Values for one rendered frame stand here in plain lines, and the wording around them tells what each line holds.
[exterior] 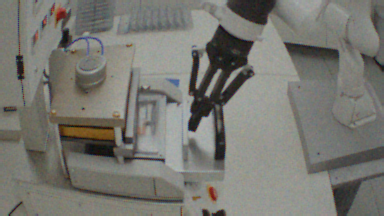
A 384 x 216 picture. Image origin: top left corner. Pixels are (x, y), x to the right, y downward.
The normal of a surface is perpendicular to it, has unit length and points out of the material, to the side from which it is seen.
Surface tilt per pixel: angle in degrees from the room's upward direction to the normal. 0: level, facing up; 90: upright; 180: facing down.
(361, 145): 4
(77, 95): 0
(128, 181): 90
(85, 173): 90
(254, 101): 0
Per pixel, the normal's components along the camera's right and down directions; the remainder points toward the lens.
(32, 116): 0.02, 0.58
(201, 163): 0.03, -0.81
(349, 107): -0.63, 0.38
